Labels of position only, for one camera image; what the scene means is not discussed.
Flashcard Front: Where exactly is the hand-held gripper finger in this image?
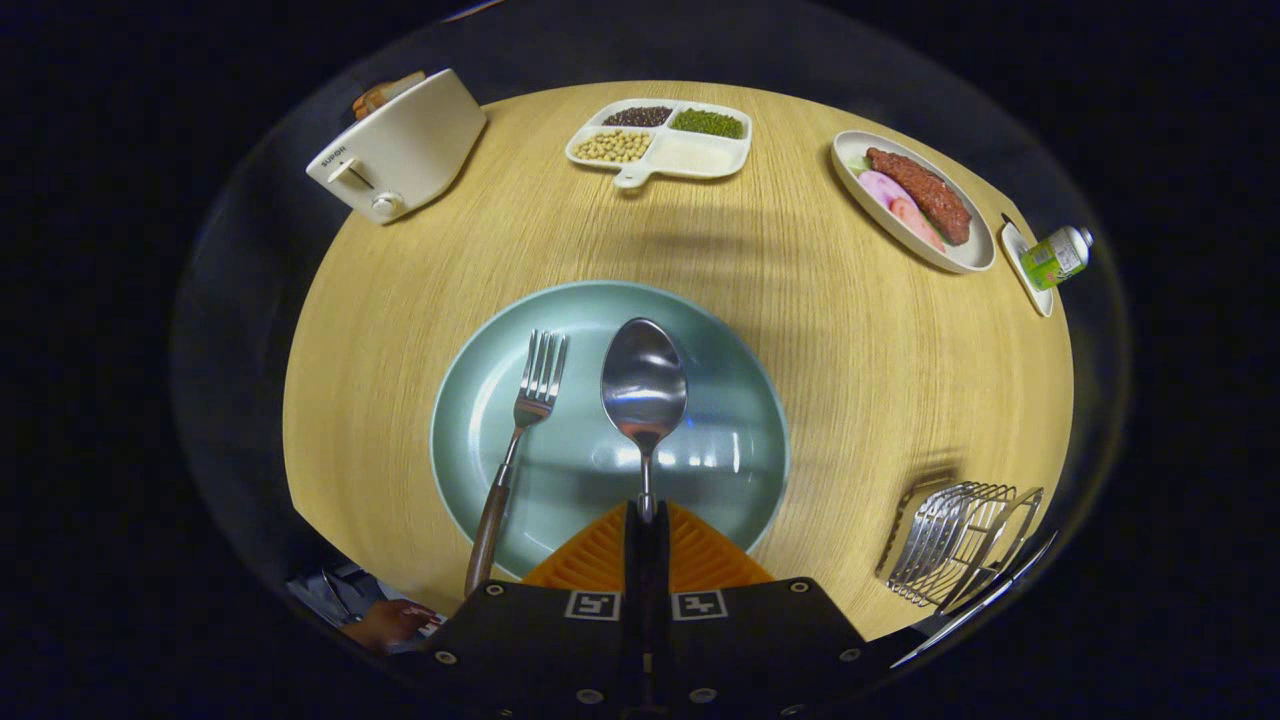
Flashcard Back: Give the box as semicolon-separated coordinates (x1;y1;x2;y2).
425;500;651;720
648;500;883;720

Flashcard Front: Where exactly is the metal spoon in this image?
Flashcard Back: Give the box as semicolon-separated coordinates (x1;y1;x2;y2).
600;317;689;526

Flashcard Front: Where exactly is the wooden-handled metal fork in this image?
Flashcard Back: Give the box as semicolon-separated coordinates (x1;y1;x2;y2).
464;330;569;599

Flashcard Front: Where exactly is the large pale green plate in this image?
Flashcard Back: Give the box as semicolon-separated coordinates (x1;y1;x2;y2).
430;280;791;581

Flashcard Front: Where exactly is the person's clothing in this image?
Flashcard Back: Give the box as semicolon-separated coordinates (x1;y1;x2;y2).
287;565;401;631

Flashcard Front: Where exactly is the white divided tray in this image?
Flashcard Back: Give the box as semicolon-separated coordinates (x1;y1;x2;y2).
565;98;753;190

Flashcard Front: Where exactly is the cream plate with meat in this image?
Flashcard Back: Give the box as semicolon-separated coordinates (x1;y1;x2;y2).
831;130;997;275

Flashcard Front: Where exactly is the yellow soybeans pile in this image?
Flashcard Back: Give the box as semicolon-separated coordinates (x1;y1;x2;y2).
573;130;653;164

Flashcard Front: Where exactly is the pink ham slice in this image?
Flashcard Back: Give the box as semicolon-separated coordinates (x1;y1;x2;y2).
890;197;946;253
858;170;916;213

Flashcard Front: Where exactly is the green mung beans pile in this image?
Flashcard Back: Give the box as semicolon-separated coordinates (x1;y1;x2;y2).
670;108;746;140

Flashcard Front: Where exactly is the brown steak piece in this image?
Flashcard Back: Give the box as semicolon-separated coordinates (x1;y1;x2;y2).
866;147;973;247

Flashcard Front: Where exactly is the small white dish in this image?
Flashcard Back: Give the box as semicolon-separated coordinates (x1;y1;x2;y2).
1000;213;1056;319

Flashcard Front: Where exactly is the white toaster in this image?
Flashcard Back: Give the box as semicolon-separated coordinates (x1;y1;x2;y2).
306;68;489;225

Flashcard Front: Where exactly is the small green bottle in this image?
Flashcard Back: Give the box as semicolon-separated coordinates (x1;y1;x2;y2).
1020;226;1095;292

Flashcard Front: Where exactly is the toast bread slice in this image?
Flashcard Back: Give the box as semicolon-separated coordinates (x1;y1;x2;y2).
352;70;428;121

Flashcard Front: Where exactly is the metal wire rack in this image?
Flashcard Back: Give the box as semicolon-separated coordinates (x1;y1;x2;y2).
876;480;1046;609

